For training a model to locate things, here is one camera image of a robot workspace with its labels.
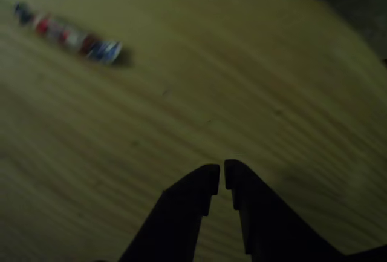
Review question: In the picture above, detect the red white blue candy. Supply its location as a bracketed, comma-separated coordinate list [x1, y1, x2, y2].
[11, 0, 125, 66]

